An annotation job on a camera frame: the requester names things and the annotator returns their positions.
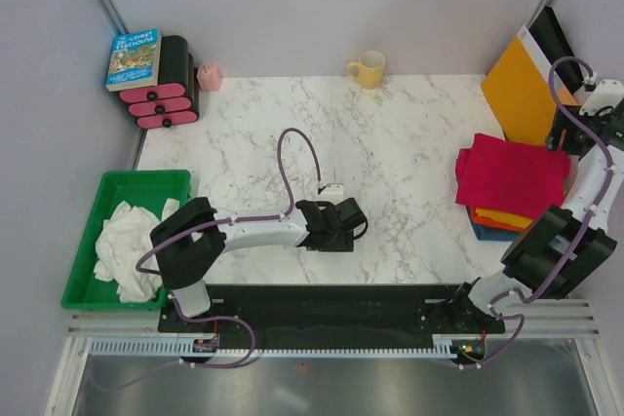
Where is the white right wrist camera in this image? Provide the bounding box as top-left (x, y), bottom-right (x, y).
top-left (579, 79), bottom-right (624, 116)

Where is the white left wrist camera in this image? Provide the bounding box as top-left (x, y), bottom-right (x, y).
top-left (317, 183), bottom-right (345, 205)

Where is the yellow ceramic mug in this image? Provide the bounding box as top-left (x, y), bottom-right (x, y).
top-left (347, 51), bottom-right (386, 90)

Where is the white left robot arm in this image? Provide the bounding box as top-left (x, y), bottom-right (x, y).
top-left (150, 197), bottom-right (369, 331)

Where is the white slotted cable duct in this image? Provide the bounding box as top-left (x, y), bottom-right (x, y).
top-left (89, 336), bottom-right (457, 359)

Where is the orange padded envelope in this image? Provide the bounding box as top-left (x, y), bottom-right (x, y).
top-left (481, 26), bottom-right (557, 146)

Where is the black pink drawer organizer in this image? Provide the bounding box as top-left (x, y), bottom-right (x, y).
top-left (118, 35), bottom-right (200, 130)

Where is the aluminium frame rail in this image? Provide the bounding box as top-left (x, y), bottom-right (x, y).
top-left (67, 299), bottom-right (600, 339)

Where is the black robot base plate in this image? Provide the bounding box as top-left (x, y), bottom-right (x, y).
top-left (158, 284), bottom-right (505, 351)

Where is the crimson red t-shirt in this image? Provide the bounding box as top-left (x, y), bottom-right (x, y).
top-left (455, 133), bottom-right (571, 219)

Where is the white crumpled t-shirt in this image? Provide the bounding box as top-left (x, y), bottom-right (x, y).
top-left (94, 198), bottom-right (179, 303)

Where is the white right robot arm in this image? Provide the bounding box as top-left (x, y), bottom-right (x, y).
top-left (446, 109), bottom-right (623, 332)

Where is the green plastic tray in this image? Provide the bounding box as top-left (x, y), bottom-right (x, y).
top-left (61, 170), bottom-right (191, 311)

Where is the folded mustard yellow t-shirt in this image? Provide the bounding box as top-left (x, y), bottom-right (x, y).
top-left (469, 179), bottom-right (566, 232)

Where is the black folder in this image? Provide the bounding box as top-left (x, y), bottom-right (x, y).
top-left (528, 6), bottom-right (583, 94)

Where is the folded blue t-shirt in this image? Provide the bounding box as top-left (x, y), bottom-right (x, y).
top-left (466, 207), bottom-right (521, 242)

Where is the blue treehouse paperback book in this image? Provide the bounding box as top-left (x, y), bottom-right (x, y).
top-left (105, 28), bottom-right (162, 93)

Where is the small pink box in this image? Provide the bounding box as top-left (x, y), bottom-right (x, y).
top-left (196, 64), bottom-right (223, 92)

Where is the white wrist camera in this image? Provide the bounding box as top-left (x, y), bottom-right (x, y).
top-left (579, 79), bottom-right (624, 116)
top-left (317, 183), bottom-right (345, 205)

